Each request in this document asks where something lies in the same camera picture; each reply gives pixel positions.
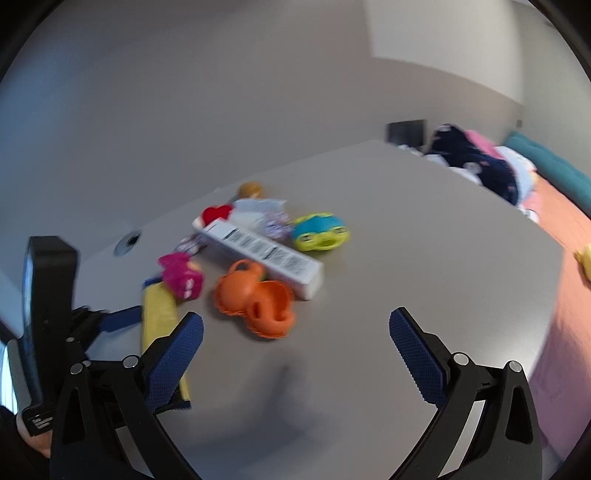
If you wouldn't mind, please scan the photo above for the yellow sponge pack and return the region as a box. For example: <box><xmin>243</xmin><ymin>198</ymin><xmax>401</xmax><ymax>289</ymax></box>
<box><xmin>141</xmin><ymin>277</ymin><xmax>190</xmax><ymax>411</ymax></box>

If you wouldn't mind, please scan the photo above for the magenta toy figure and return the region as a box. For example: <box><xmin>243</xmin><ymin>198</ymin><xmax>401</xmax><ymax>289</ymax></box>
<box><xmin>158</xmin><ymin>252</ymin><xmax>204</xmax><ymax>301</ymax></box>

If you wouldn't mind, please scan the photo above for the orange plastic toy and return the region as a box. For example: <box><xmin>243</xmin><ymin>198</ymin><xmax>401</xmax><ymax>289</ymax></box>
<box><xmin>213</xmin><ymin>259</ymin><xmax>296</xmax><ymax>340</ymax></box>

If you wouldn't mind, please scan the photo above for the white barcode box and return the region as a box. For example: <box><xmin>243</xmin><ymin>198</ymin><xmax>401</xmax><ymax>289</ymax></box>
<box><xmin>192</xmin><ymin>218</ymin><xmax>325</xmax><ymax>301</ymax></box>

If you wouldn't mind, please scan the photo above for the blue yellow frog toy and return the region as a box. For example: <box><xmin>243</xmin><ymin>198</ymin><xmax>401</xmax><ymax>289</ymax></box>
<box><xmin>290</xmin><ymin>212</ymin><xmax>351</xmax><ymax>252</ymax></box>

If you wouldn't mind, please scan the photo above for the left hand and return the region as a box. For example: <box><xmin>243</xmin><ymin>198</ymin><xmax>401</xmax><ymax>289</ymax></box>
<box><xmin>16</xmin><ymin>414</ymin><xmax>53</xmax><ymax>458</ymax></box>

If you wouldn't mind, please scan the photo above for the pink bed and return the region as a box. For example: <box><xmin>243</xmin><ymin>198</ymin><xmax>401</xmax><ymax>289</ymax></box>
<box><xmin>528</xmin><ymin>178</ymin><xmax>590</xmax><ymax>461</ymax></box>

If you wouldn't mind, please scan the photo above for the red heart toy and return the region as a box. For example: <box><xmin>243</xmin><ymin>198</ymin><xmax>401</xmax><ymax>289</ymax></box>
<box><xmin>200</xmin><ymin>204</ymin><xmax>233</xmax><ymax>227</ymax></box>

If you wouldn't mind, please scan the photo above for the grey desk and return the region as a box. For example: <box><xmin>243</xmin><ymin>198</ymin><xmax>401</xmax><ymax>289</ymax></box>
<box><xmin>73</xmin><ymin>138</ymin><xmax>567</xmax><ymax>480</ymax></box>

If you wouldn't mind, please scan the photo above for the crumpled white wrapper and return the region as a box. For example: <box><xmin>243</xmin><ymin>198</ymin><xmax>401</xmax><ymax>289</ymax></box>
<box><xmin>228</xmin><ymin>198</ymin><xmax>291</xmax><ymax>241</ymax></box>

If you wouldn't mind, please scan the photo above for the brown round ball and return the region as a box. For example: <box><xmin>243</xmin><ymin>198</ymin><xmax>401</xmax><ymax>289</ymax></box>
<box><xmin>236</xmin><ymin>181</ymin><xmax>264</xmax><ymax>199</ymax></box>

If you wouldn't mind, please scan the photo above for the yellow plush toy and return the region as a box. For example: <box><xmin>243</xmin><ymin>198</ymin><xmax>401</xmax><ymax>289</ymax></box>
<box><xmin>573</xmin><ymin>244</ymin><xmax>591</xmax><ymax>281</ymax></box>

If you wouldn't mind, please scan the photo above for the teal cushion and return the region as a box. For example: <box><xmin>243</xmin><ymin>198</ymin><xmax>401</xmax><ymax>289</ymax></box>
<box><xmin>504</xmin><ymin>131</ymin><xmax>591</xmax><ymax>217</ymax></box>

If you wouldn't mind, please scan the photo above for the folded light blue blanket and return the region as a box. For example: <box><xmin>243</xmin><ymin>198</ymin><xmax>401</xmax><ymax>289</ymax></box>
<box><xmin>495</xmin><ymin>146</ymin><xmax>539</xmax><ymax>207</ymax></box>

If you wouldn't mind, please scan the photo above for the navy patterned garment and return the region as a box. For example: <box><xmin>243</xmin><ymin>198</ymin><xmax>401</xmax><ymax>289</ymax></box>
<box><xmin>428</xmin><ymin>124</ymin><xmax>519</xmax><ymax>206</ymax></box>

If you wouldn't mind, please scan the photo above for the desk cable grommet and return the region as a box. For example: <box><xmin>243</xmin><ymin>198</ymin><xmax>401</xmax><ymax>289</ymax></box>
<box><xmin>113</xmin><ymin>230</ymin><xmax>141</xmax><ymax>257</ymax></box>

